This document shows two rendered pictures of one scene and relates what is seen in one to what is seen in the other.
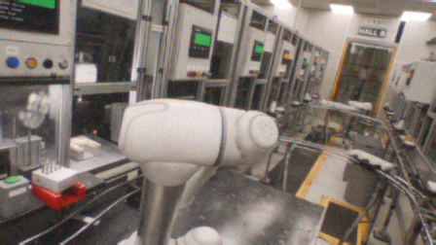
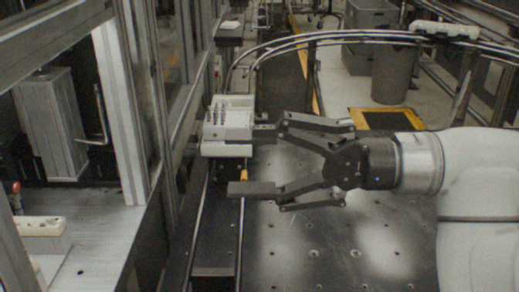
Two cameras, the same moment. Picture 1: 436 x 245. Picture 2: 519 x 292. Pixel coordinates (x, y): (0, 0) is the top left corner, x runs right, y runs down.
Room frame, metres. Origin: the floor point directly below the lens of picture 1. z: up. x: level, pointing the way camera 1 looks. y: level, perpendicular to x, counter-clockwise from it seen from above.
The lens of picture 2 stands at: (0.75, 0.55, 1.43)
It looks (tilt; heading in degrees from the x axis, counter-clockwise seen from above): 29 degrees down; 334
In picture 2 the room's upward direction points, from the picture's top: straight up
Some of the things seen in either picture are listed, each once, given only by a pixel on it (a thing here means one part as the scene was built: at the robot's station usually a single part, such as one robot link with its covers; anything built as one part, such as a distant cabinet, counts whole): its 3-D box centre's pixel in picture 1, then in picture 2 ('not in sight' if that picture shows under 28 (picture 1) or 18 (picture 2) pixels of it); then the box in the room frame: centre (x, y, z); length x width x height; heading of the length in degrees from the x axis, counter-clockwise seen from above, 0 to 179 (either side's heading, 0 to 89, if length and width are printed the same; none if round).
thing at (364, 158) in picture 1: (369, 161); (442, 33); (2.43, -1.44, 0.84); 0.37 x 0.14 x 0.10; 32
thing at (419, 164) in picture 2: not in sight; (408, 164); (1.10, 0.15, 1.12); 0.09 x 0.06 x 0.09; 154
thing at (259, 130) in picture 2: not in sight; (270, 124); (1.19, 0.32, 1.19); 0.05 x 0.01 x 0.03; 64
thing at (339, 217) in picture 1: (341, 221); (395, 134); (2.74, -1.53, 0.01); 1.00 x 0.55 x 0.01; 154
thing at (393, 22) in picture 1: (373, 27); not in sight; (8.39, -3.84, 2.96); 1.23 x 0.08 x 0.68; 64
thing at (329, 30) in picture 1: (278, 58); not in sight; (9.50, -1.58, 1.65); 3.78 x 0.08 x 3.30; 64
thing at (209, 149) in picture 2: not in sight; (230, 128); (1.84, 0.13, 0.84); 0.36 x 0.14 x 0.10; 154
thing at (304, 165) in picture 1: (311, 149); (279, 44); (5.29, -1.93, 0.01); 5.85 x 0.59 x 0.01; 154
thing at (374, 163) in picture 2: not in sight; (357, 164); (1.14, 0.21, 1.12); 0.09 x 0.07 x 0.08; 64
